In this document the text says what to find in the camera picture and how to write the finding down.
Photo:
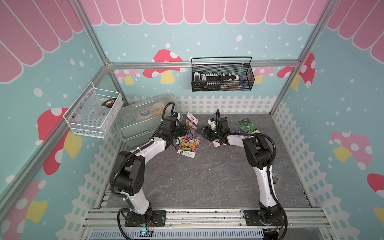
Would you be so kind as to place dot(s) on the roll of clear tape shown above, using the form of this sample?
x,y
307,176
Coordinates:
x,y
276,178

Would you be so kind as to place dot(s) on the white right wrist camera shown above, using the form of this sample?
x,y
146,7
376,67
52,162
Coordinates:
x,y
212,124

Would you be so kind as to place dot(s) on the white black tool in basket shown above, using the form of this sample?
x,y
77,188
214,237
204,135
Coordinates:
x,y
215,81

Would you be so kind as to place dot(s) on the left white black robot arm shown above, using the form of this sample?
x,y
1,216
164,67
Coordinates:
x,y
128,173

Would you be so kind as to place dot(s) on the small circuit board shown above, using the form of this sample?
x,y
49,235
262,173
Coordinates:
x,y
146,234

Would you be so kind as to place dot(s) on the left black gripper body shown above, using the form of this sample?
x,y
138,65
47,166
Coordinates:
x,y
179,131

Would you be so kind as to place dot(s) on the dark green vegetable seed packet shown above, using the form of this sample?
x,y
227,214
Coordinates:
x,y
247,126

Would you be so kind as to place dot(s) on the mixed rose flower seed packet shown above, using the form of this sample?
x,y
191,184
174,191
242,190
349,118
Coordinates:
x,y
188,146

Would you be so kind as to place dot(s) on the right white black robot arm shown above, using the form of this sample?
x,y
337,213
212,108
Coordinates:
x,y
260,151

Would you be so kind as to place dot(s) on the pink aster flower seed packet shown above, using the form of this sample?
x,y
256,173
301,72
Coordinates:
x,y
191,124

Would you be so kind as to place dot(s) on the black red tape measure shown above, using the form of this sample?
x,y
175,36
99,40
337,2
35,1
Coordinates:
x,y
109,103

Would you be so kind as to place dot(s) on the translucent green plastic storage box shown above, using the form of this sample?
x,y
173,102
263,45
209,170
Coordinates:
x,y
138,121

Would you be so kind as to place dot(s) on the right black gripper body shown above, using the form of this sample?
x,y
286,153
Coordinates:
x,y
212,135

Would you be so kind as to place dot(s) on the white wire wall basket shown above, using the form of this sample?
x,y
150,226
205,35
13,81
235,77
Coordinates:
x,y
87,117

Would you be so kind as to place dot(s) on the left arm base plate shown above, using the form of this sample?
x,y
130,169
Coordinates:
x,y
150,218

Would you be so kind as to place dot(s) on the black wire wall basket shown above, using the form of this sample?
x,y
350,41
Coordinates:
x,y
240,65

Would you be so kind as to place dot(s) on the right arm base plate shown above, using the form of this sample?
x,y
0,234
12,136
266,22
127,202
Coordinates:
x,y
263,218

